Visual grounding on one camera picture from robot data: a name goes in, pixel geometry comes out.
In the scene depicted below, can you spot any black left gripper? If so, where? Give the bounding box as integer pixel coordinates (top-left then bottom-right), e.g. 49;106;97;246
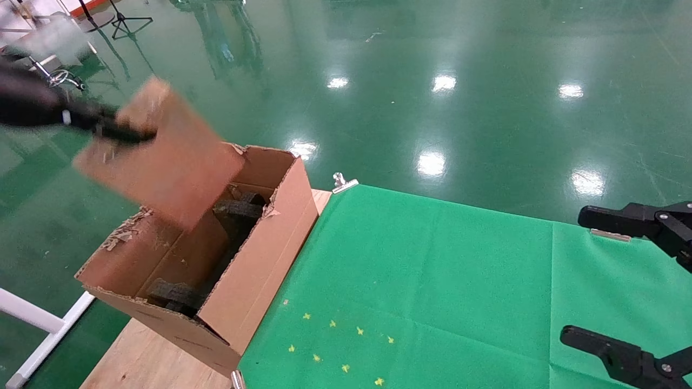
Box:
0;61;157;145

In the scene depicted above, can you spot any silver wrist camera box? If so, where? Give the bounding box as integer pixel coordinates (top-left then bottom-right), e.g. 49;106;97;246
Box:
8;18;96;63

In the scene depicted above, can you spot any large open cardboard carton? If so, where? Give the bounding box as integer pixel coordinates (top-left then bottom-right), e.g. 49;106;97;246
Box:
75;143;320;379

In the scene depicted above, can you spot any black rolling stool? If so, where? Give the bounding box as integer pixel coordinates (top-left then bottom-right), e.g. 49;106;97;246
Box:
30;57;87;92

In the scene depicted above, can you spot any brown cardboard box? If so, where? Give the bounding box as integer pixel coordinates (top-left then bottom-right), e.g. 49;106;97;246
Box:
72;76;247;233

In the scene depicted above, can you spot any black foam block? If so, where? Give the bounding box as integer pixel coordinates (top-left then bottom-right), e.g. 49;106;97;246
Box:
212;192;269;256
145;278;209;319

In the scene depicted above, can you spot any black tripod stand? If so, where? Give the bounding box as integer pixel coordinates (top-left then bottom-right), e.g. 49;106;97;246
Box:
107;0;154;41

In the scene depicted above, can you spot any white pipe rack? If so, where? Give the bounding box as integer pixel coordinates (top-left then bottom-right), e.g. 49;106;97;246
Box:
0;0;98;60

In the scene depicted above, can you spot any white metal frame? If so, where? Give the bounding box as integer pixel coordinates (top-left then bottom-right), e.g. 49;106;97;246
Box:
0;289;96;389

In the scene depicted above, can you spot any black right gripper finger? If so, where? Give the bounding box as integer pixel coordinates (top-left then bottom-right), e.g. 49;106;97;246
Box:
577;202;692;273
560;326;692;389

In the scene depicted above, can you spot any black round-base stand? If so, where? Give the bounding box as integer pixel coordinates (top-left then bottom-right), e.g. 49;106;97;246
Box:
70;0;116;33

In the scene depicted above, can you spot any green cloth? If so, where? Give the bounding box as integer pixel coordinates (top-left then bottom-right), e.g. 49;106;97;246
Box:
238;184;692;389

